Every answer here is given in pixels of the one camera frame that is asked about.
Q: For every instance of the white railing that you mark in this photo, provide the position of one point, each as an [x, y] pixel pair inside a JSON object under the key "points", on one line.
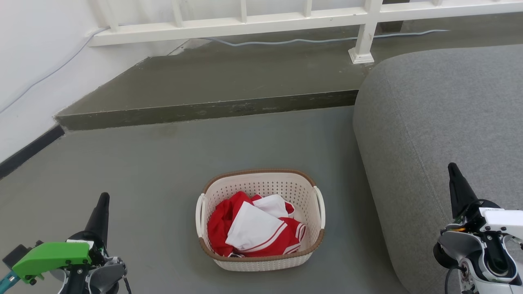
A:
{"points": [[245, 22]]}

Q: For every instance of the red and white garment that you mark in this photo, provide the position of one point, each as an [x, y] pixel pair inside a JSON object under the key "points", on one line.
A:
{"points": [[249, 228]]}

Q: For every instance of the cream perforated laundry basket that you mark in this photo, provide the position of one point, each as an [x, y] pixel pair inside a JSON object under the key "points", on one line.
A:
{"points": [[261, 185]]}

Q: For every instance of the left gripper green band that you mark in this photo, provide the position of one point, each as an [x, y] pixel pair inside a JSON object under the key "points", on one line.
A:
{"points": [[53, 255]]}

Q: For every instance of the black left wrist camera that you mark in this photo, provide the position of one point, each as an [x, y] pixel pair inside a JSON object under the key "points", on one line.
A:
{"points": [[15, 254]]}

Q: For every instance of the raised grey floor step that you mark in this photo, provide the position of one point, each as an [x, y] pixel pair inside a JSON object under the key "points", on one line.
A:
{"points": [[204, 110]]}

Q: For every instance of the black baseboard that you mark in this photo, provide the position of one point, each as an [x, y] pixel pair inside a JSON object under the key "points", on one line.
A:
{"points": [[28, 151]]}

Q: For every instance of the grey fabric sofa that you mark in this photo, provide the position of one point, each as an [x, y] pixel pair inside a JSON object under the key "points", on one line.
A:
{"points": [[429, 114]]}

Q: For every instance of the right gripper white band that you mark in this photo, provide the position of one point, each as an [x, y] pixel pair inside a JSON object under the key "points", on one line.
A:
{"points": [[500, 222]]}

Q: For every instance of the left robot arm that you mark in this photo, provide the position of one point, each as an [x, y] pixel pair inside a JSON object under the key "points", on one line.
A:
{"points": [[107, 275]]}

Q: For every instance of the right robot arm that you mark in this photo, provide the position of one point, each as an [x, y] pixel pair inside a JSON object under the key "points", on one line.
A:
{"points": [[478, 257]]}

